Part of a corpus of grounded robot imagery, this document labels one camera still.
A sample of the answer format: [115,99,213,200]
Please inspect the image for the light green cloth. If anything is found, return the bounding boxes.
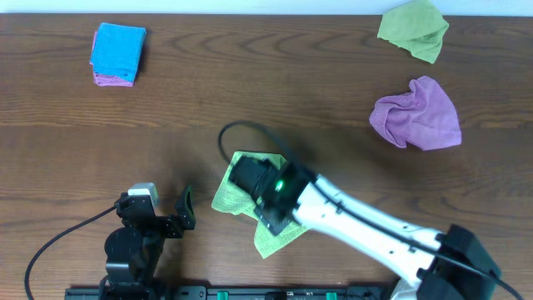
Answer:
[212,167,308,259]

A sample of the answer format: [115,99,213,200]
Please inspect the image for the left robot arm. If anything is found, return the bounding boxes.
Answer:
[98,182,196,299]

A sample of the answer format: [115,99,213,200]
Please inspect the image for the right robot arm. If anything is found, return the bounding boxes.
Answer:
[228,157,501,300]

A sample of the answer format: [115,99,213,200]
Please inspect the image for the folded pink cloth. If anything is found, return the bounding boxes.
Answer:
[89,29,135,88]

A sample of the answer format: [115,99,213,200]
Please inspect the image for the folded blue cloth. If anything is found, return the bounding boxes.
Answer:
[90,22,147,83]

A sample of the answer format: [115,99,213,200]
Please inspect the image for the crumpled purple cloth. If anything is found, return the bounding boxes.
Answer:
[369,76,462,151]

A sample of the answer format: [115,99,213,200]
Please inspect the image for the crumpled olive green cloth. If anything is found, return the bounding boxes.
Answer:
[377,0,449,64]

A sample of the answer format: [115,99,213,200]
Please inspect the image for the right black cable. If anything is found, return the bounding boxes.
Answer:
[217,120,526,300]

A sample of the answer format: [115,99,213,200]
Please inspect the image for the black cable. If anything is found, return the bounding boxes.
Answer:
[217,120,526,300]
[23,204,118,300]

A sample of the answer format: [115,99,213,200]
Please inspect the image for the black mounting rail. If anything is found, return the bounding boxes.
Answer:
[64,286,391,300]

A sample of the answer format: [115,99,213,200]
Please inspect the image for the left black cable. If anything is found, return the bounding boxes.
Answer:
[23,204,118,300]

